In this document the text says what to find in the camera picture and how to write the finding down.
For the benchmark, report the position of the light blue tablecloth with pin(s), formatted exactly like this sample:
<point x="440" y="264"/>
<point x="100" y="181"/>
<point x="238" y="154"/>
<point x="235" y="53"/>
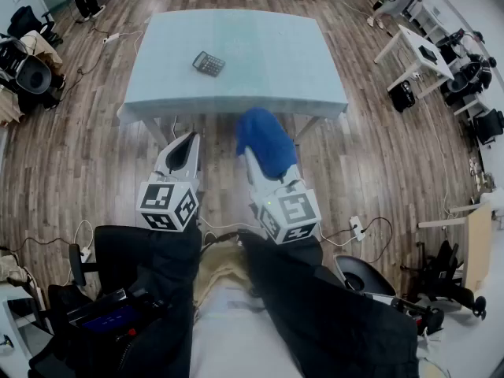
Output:
<point x="244" y="53"/>

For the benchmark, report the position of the grey table frame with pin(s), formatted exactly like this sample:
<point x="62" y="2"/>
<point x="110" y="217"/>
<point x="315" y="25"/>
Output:
<point x="155" y="130"/>

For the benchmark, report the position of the blue cloth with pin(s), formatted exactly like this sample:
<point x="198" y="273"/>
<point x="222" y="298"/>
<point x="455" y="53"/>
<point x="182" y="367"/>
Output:
<point x="267" y="140"/>

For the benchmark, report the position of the person's white shirt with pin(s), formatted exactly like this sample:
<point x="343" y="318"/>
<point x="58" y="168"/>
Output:
<point x="236" y="341"/>

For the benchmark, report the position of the light wooden board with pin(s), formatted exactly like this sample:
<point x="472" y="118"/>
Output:
<point x="478" y="246"/>

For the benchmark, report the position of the black bag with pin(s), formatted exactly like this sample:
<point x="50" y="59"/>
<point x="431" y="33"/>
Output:
<point x="401" y="97"/>

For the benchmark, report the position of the black box with blue panel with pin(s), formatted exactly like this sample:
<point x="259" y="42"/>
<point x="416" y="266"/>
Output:
<point x="110" y="313"/>

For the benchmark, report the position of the small white table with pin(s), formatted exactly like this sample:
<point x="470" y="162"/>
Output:
<point x="417" y="41"/>

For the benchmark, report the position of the person's khaki trousers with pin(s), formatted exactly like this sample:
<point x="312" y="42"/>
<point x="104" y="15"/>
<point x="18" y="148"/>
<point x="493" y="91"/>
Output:
<point x="220" y="270"/>

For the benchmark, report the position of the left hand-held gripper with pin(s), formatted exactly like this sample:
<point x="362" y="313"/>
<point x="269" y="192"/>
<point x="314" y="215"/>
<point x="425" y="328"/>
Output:
<point x="165" y="207"/>

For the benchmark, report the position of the person's left forearm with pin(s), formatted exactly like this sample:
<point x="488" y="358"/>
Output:
<point x="157" y="262"/>

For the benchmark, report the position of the black device on white table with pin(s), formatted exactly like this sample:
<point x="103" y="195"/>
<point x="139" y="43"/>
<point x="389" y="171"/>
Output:
<point x="427" y="53"/>

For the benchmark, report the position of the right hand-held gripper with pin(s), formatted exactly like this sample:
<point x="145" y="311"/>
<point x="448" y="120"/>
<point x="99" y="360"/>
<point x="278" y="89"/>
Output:
<point x="291" y="215"/>

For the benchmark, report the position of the person's right forearm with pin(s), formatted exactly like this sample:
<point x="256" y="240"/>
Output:
<point x="287" y="274"/>

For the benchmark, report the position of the white power strip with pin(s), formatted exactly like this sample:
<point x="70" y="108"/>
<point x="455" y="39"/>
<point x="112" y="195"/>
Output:
<point x="85" y="254"/>
<point x="357" y="227"/>
<point x="111" y="38"/>

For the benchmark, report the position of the black calculator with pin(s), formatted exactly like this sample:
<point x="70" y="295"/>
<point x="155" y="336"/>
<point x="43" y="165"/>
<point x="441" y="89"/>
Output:
<point x="208" y="64"/>

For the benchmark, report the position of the grey round-back chair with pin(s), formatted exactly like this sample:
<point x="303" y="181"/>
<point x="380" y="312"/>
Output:
<point x="35" y="77"/>

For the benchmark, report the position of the black chair base with wheels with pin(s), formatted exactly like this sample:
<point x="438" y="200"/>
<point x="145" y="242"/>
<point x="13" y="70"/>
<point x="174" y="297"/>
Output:
<point x="445" y="274"/>

